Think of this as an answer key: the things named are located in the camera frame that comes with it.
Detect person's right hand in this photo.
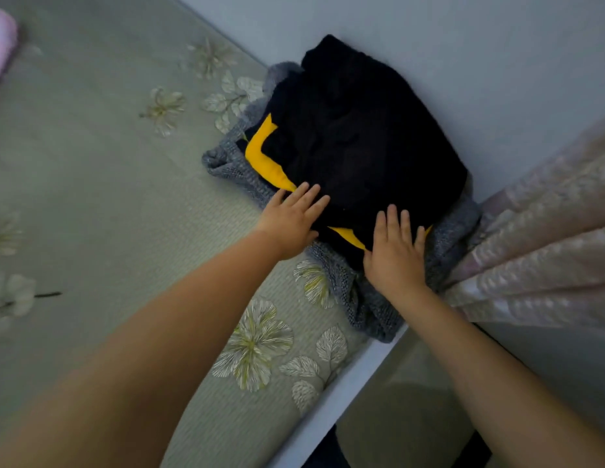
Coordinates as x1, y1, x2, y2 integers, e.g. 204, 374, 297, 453
363, 204, 429, 301

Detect person's left hand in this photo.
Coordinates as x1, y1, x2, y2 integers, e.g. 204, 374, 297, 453
255, 182, 331, 262

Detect black garment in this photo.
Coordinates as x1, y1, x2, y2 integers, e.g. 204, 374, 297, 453
236, 34, 469, 271

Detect person's left forearm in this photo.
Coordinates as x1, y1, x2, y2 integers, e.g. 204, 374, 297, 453
0, 228, 284, 468

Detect person's right forearm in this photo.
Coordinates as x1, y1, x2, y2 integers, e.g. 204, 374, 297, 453
395, 284, 605, 468

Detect grey knitted sweater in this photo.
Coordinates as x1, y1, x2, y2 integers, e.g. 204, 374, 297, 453
201, 61, 482, 344

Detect yellow folded garment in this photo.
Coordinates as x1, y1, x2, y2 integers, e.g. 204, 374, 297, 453
244, 113, 433, 252

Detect pale pink patterned curtain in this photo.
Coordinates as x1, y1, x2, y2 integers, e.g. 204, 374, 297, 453
441, 117, 605, 333

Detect green floral bed mat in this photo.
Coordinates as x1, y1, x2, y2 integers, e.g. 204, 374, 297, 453
0, 0, 372, 468

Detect person's dark trousers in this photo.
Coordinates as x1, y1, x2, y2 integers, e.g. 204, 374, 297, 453
302, 424, 493, 468

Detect white bed frame edge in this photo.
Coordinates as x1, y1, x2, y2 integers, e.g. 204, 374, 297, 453
267, 324, 410, 468

